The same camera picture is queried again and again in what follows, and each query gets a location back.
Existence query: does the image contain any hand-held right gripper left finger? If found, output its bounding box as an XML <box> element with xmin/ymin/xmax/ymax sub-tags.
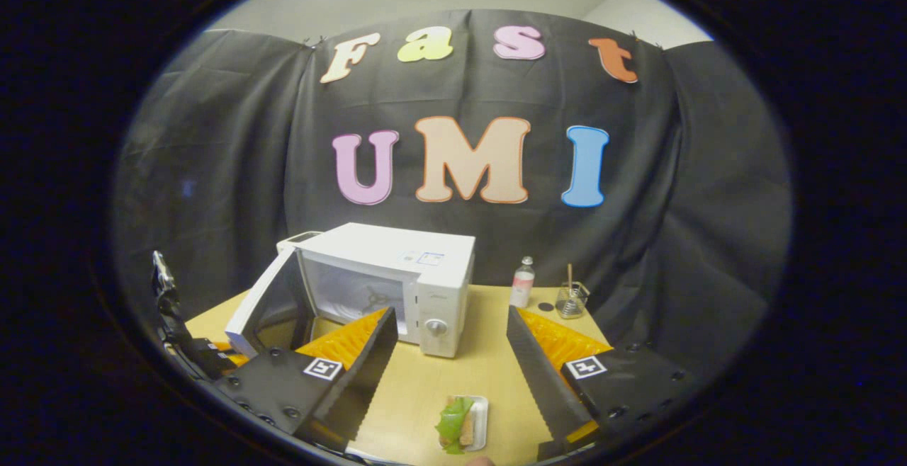
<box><xmin>198</xmin><ymin>308</ymin><xmax>399</xmax><ymax>454</ymax></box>

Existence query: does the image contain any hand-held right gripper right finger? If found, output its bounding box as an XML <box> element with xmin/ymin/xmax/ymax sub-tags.
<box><xmin>506</xmin><ymin>306</ymin><xmax>709</xmax><ymax>461</ymax></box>

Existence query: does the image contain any lettuce sandwich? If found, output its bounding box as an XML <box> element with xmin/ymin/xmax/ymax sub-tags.
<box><xmin>434</xmin><ymin>395</ymin><xmax>475</xmax><ymax>455</ymax></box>

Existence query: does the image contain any white microwave oven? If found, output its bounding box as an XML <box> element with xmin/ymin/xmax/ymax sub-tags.
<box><xmin>225</xmin><ymin>222</ymin><xmax>476</xmax><ymax>359</ymax></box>

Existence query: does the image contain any white rectangular plate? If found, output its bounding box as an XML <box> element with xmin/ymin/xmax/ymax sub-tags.
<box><xmin>437</xmin><ymin>395</ymin><xmax>490</xmax><ymax>453</ymax></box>

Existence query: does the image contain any small glass jar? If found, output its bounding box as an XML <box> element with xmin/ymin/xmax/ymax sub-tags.
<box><xmin>555</xmin><ymin>280</ymin><xmax>590</xmax><ymax>319</ymax></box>

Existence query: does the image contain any small pink label bottle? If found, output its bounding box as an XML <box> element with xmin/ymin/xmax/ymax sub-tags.
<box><xmin>509</xmin><ymin>256</ymin><xmax>536</xmax><ymax>309</ymax></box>

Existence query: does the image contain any small white electronic device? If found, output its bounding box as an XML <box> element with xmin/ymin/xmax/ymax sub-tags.
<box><xmin>276</xmin><ymin>230</ymin><xmax>323</xmax><ymax>253</ymax></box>

